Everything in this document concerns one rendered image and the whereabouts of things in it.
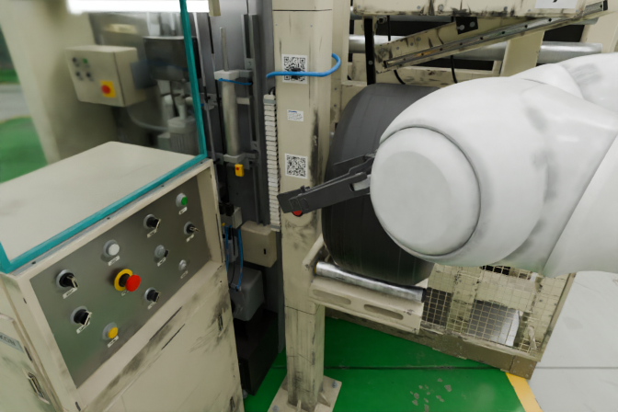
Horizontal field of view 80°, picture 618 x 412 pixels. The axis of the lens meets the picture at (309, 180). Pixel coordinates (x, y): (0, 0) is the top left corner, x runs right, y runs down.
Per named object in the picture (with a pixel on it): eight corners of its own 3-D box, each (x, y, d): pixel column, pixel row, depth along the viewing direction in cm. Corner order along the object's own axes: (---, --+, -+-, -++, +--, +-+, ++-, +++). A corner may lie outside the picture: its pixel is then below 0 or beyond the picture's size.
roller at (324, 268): (312, 276, 119) (312, 265, 117) (316, 268, 123) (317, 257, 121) (423, 306, 107) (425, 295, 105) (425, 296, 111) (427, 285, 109)
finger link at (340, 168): (361, 155, 59) (363, 154, 60) (331, 165, 64) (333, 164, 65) (368, 173, 60) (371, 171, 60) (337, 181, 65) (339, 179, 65)
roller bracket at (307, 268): (301, 287, 118) (300, 263, 114) (339, 224, 151) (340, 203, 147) (310, 290, 117) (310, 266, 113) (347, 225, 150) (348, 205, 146)
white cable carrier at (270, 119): (270, 230, 130) (263, 95, 108) (277, 223, 134) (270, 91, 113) (281, 233, 128) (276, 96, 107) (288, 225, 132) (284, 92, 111)
